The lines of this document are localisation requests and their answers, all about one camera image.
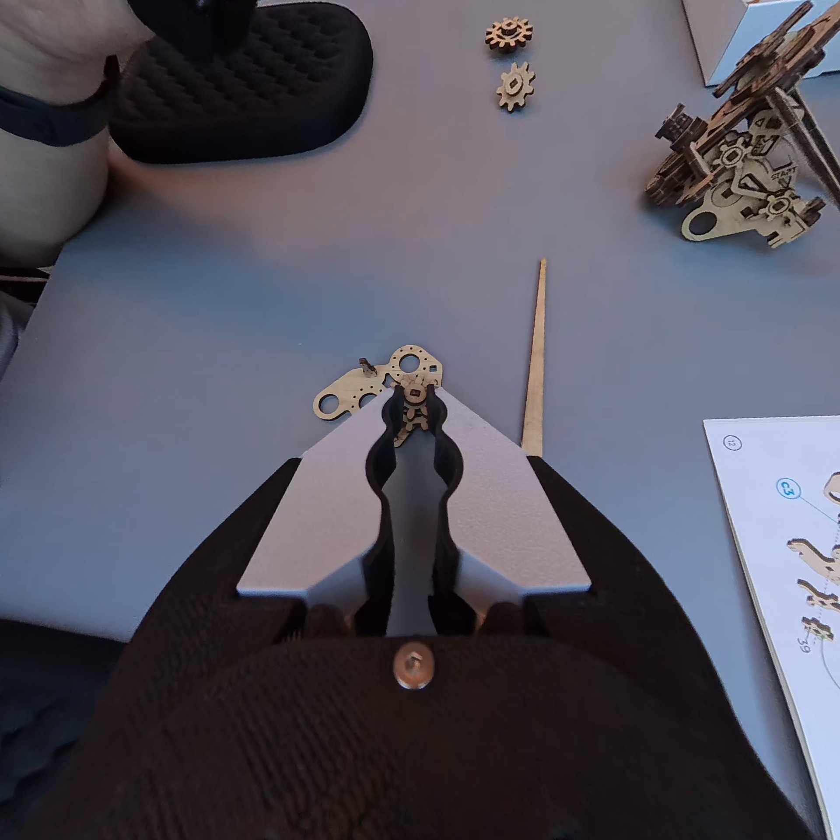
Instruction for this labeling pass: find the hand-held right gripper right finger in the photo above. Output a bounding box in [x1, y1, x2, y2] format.
[425, 385, 593, 636]

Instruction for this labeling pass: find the wooden mechanical model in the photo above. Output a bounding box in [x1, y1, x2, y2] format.
[645, 0, 840, 249]

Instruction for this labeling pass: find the flat wooden gear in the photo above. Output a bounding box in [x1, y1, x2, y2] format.
[495, 62, 536, 112]

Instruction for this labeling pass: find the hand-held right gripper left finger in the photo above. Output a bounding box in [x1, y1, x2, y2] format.
[236, 385, 404, 636]

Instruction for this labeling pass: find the printed instruction sheet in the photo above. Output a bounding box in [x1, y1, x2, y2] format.
[703, 416, 840, 840]

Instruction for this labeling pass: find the small wooden gear piece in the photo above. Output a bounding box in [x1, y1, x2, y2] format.
[392, 379, 437, 448]

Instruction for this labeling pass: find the dark wristband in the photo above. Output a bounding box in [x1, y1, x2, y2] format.
[0, 55, 123, 147]

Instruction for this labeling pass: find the white box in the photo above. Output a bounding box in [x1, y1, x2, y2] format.
[681, 0, 840, 88]

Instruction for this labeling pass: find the perforated wooden plate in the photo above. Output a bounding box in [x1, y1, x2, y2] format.
[313, 344, 445, 421]

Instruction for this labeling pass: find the person's clothing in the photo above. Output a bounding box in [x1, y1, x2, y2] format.
[0, 264, 53, 388]

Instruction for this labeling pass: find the black quilted pad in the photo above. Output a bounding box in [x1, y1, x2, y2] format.
[108, 1, 375, 165]

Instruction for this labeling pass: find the black padded seat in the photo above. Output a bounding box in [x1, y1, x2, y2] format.
[0, 617, 135, 840]

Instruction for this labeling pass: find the wooden gear with hub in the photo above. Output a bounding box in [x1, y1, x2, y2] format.
[485, 16, 534, 54]

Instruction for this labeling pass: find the thin wooden stick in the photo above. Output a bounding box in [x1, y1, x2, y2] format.
[521, 259, 547, 455]

